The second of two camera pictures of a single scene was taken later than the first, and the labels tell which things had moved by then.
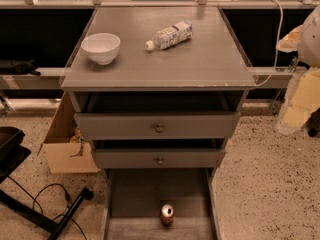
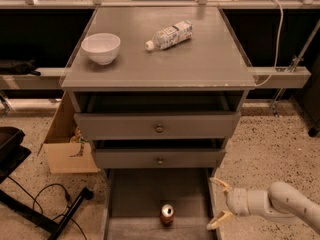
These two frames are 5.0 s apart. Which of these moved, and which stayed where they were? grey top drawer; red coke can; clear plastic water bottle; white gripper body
Moved: white gripper body
Stayed: red coke can; clear plastic water bottle; grey top drawer
